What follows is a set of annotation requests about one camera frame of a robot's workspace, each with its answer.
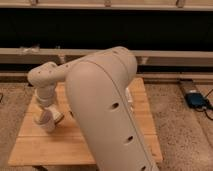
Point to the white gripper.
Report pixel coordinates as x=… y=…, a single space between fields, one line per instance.
x=57 y=115

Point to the white ceramic cup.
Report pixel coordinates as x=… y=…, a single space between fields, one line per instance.
x=46 y=121

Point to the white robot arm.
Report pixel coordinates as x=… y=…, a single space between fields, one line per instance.
x=95 y=87

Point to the wooden slatted table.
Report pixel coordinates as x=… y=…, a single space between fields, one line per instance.
x=65 y=145

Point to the grey metal rail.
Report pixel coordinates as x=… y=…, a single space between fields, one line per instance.
x=144 y=57

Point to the blue device with cable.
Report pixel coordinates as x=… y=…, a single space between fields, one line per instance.
x=199 y=103

